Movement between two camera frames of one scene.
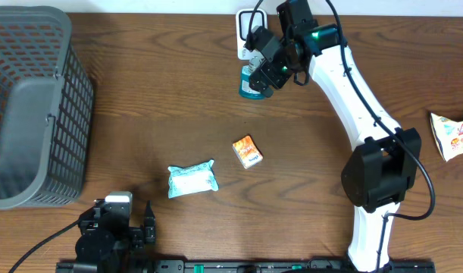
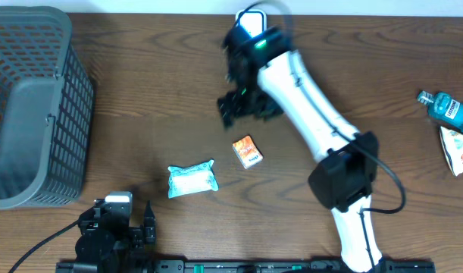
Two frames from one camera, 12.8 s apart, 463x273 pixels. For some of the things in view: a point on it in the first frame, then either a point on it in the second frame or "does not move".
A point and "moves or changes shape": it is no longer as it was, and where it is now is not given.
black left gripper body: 136,238 does not move
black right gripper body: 277,69 -> 249,101
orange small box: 247,152 does not move
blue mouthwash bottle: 245,90 moves or changes shape
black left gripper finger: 150,224 does not move
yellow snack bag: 452,136 -> 458,149
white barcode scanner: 243,17 does not move
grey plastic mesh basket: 41,108 does not move
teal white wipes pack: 191,180 does not move
